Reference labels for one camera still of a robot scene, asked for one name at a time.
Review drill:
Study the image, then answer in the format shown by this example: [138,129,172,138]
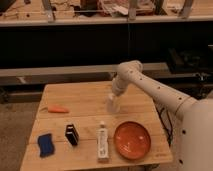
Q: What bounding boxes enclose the black cable on floor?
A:
[156,103,183,148]

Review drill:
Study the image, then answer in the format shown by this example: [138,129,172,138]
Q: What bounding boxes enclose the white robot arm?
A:
[107,60,213,171]

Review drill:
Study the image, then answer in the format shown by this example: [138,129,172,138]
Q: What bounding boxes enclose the long metal workbench shelf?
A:
[0,61,170,87]

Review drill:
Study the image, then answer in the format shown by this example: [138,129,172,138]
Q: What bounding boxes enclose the wooden folding table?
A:
[20,81,172,171]

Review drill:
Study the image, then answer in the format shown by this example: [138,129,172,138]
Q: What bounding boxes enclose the white glue tube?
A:
[97,121,109,162]

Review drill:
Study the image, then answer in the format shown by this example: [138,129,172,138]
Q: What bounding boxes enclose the blue sponge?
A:
[37,134,55,158]

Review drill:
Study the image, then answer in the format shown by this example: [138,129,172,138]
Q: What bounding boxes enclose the orange round plate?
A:
[113,121,151,160]

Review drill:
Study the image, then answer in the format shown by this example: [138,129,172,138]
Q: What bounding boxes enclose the black eraser block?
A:
[65,124,79,146]

